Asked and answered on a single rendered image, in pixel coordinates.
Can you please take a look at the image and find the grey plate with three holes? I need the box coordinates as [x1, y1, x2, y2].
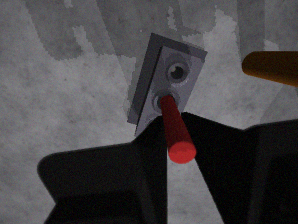
[134, 45, 205, 137]

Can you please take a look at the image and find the dark grey flat base plate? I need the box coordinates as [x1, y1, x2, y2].
[127, 33, 208, 125]

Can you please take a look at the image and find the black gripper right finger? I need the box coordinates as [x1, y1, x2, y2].
[181, 112, 298, 224]

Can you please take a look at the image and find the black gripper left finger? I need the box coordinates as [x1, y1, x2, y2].
[37, 116, 168, 224]

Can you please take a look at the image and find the red peg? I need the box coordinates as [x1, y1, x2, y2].
[160, 95, 196, 164]

